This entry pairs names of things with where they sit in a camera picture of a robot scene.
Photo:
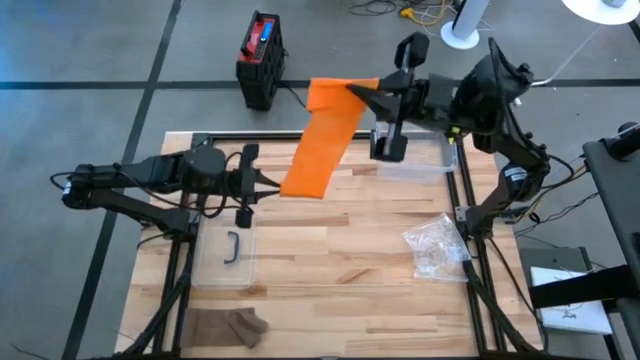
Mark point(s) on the black desk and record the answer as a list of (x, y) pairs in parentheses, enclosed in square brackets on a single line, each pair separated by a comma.
[(615, 200)]

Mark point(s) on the white pole stand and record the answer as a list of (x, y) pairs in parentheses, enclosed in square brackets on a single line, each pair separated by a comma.
[(467, 20)]

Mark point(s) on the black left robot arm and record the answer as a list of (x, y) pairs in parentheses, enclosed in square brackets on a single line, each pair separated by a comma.
[(150, 172)]

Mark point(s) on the black and red battery box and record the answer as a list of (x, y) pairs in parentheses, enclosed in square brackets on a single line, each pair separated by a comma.
[(260, 65)]

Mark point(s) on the orange elastic bandage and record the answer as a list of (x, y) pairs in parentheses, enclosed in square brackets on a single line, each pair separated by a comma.
[(325, 140)]

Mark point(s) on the white paper sheet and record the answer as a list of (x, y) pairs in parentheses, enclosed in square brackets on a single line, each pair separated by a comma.
[(570, 320)]

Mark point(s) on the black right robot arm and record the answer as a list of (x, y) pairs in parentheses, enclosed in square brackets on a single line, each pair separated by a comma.
[(520, 155)]

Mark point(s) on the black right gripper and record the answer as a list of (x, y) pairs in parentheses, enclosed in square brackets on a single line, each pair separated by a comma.
[(430, 100)]

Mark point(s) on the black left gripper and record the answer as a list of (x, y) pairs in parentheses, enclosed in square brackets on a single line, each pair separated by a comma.
[(248, 185)]

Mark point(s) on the clear plastic bag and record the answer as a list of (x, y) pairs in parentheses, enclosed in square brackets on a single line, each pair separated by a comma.
[(435, 250)]

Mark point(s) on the clear plastic storage box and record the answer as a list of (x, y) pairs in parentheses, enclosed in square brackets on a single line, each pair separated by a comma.
[(430, 160)]

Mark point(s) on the brown cloth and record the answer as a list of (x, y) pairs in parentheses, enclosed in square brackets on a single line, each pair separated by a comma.
[(220, 327)]

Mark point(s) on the white round table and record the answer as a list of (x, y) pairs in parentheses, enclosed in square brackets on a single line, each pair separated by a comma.
[(600, 12)]

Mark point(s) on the black aluminium table frame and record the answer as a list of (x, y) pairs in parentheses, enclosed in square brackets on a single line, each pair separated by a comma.
[(250, 136)]

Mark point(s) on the grey pad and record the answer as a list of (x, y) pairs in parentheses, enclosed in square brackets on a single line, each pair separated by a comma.
[(550, 257)]

